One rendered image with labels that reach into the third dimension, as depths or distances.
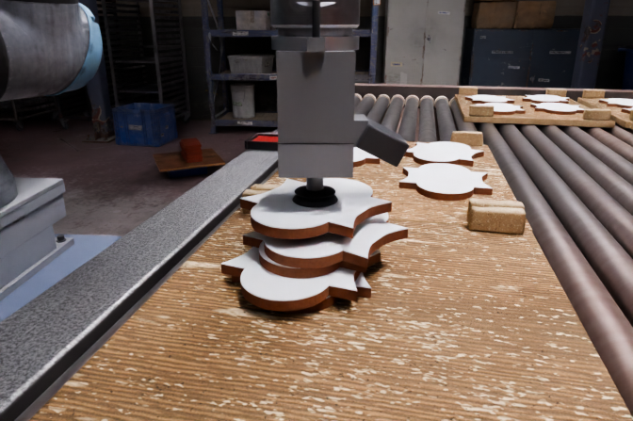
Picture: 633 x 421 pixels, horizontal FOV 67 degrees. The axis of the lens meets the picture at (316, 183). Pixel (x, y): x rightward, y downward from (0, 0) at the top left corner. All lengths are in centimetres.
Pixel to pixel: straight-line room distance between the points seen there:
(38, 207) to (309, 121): 39
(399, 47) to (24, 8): 485
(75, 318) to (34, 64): 31
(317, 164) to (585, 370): 24
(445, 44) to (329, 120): 502
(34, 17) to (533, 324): 60
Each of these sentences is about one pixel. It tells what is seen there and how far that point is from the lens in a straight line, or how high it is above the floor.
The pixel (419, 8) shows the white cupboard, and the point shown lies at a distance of 535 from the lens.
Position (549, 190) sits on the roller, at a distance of 82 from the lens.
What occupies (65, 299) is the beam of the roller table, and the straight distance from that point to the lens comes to 51.
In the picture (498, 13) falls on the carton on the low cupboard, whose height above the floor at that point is 127.
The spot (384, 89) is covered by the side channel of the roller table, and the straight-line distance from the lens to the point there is 175.
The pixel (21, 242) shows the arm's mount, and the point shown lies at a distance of 65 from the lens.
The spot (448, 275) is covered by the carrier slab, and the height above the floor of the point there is 94.
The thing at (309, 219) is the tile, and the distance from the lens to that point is 41.
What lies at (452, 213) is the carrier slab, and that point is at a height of 94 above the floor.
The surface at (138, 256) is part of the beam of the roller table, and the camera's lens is 56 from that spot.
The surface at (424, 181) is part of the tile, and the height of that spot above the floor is 95.
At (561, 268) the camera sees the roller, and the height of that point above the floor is 91.
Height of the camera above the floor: 116
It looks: 18 degrees down
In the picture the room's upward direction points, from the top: straight up
